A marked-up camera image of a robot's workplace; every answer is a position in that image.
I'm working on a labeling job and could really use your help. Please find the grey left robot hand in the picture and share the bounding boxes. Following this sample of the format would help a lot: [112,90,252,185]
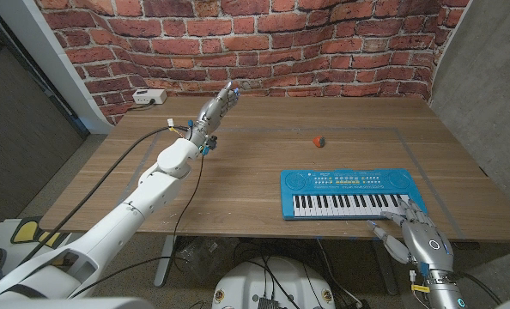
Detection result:
[185,81,241,147]

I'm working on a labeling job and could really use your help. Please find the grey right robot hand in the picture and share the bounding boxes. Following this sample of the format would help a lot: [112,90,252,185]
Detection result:
[365,197,470,309]

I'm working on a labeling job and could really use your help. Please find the blue toy piano keyboard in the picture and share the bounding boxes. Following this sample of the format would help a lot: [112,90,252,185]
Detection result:
[279,168,428,221]

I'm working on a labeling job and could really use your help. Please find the black box on robot base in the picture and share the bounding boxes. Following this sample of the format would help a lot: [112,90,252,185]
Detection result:
[257,295,280,309]

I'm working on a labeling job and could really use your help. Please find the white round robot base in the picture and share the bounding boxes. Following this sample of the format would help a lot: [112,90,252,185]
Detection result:
[211,256,337,309]

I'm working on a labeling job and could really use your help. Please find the grey table leg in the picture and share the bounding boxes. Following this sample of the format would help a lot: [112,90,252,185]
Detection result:
[373,239,400,296]
[153,234,178,288]

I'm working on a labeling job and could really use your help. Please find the white power strip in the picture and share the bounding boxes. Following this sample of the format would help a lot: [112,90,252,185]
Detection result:
[131,88,168,106]

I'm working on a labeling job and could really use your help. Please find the red brick printed backdrop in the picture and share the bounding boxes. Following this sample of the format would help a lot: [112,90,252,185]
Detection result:
[35,0,471,128]

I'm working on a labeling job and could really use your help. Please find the clear plastic bag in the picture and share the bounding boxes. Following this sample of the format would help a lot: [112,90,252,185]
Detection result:
[175,235,234,284]

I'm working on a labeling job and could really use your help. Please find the dark grey door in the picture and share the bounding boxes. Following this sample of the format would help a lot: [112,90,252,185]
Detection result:
[0,6,89,228]

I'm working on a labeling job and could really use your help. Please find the white platform with yellow marks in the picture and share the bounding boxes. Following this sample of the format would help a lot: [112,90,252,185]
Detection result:
[0,216,74,276]

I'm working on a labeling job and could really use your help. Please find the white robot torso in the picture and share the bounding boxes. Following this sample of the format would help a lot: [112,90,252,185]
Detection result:
[0,297,153,309]

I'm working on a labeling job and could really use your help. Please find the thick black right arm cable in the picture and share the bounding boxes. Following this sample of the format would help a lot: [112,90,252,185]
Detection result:
[458,271,503,306]

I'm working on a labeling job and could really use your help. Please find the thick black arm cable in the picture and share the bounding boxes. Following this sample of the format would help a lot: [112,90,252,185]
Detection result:
[458,271,503,306]
[21,125,189,265]

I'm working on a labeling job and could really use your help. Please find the black power strip cable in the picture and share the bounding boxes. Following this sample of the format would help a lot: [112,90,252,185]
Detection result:
[128,100,156,112]

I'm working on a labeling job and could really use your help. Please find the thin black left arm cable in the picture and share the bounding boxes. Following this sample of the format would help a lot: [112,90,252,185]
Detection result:
[68,153,205,299]

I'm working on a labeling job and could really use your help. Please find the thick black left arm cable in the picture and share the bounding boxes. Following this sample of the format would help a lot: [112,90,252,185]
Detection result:
[21,125,189,265]

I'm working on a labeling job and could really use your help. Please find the white door frame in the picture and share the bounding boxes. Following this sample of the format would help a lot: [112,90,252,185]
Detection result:
[0,0,113,135]

